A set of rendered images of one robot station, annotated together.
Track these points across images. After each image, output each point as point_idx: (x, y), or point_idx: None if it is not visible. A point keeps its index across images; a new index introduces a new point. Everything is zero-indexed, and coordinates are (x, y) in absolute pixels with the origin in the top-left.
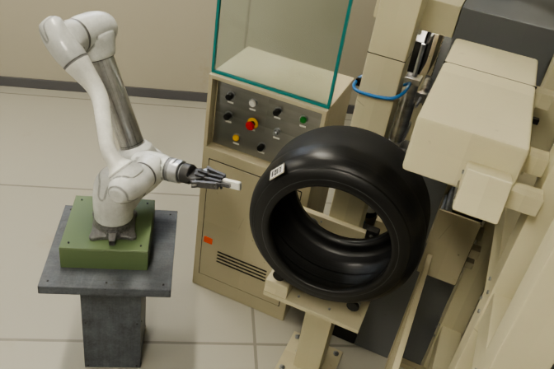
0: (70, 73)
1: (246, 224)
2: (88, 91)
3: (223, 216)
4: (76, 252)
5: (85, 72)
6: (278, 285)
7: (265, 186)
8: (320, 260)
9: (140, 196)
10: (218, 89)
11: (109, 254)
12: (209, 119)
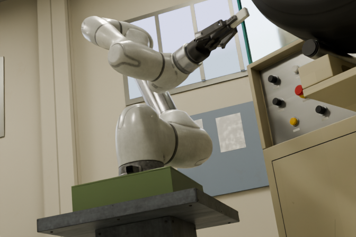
0: (99, 38)
1: (341, 225)
2: (112, 42)
3: (311, 234)
4: (89, 189)
5: (109, 30)
6: (314, 61)
7: None
8: None
9: (142, 61)
10: (261, 83)
11: (125, 183)
12: (260, 115)
